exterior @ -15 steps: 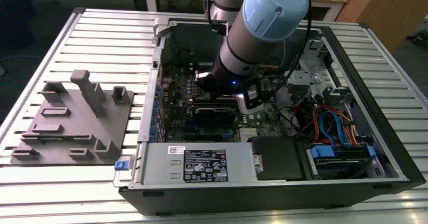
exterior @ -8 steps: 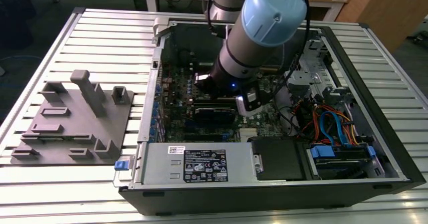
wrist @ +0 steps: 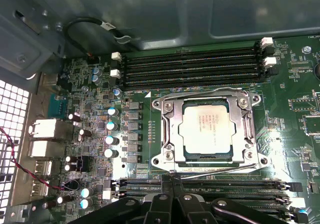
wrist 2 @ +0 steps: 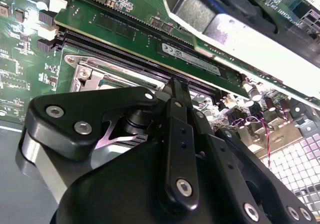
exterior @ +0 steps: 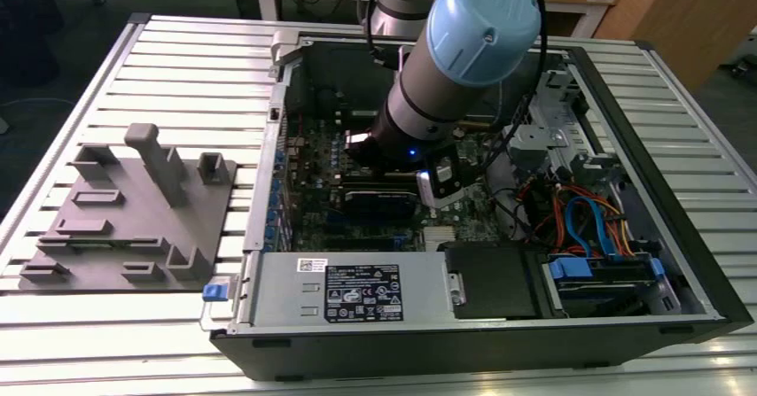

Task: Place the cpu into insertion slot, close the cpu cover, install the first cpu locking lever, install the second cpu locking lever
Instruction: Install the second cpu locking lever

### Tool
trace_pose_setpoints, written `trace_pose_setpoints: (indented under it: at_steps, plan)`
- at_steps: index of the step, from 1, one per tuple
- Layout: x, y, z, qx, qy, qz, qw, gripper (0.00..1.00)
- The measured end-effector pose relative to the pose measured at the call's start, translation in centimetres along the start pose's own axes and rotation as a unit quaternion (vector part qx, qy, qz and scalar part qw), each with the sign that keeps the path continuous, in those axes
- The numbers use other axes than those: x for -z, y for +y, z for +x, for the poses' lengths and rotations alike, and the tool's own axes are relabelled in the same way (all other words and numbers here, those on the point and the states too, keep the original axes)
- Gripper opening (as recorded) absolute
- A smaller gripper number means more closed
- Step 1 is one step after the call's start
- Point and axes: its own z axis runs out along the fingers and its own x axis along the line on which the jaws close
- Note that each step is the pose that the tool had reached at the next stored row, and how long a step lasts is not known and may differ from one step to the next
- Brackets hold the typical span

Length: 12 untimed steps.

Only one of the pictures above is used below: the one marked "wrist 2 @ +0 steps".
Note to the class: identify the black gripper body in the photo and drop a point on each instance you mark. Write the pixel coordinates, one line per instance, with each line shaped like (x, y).
(112, 196)

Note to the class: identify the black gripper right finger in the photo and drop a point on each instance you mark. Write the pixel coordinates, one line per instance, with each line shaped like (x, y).
(212, 146)

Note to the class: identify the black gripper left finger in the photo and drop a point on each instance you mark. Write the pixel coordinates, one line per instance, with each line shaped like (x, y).
(67, 123)

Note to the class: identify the metal socket cover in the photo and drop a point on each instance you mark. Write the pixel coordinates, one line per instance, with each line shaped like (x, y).
(120, 75)

